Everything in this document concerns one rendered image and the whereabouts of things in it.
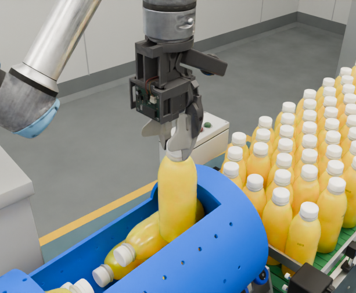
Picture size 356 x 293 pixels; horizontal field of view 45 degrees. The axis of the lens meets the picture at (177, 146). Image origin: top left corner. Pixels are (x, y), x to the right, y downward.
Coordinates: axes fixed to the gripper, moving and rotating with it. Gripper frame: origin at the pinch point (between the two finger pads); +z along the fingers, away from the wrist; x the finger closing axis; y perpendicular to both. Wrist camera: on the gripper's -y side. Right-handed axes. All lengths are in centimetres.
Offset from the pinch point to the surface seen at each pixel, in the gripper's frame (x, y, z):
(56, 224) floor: -135, -40, 134
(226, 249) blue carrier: 11.7, -0.7, 16.8
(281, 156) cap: -1.9, -41.0, 22.5
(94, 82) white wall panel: -262, -162, 125
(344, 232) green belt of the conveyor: 16, -50, 44
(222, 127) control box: -24, -44, 24
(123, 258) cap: -3.6, 10.5, 22.4
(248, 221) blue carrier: 10.8, -8.3, 15.5
